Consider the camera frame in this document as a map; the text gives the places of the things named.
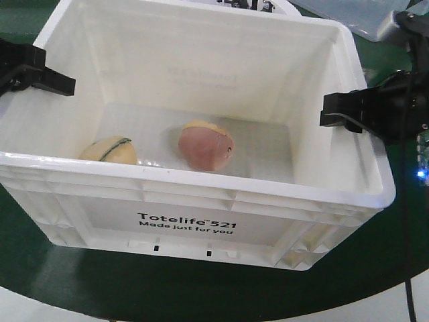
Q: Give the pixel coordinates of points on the pink plush egg toy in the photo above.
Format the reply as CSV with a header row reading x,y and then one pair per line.
x,y
205,146

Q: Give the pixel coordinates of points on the clear plastic bin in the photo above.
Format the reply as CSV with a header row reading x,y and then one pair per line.
x,y
376,21

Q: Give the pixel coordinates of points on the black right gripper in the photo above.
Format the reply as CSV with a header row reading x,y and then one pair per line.
x,y
398,110

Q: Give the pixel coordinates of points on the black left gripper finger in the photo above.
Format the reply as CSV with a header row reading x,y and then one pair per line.
x,y
24,65

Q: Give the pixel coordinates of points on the yellow plush egg toy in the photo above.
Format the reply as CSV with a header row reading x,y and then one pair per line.
x,y
114,149

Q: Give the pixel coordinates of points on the white plastic tote box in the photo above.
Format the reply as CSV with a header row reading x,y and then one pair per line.
x,y
291,192

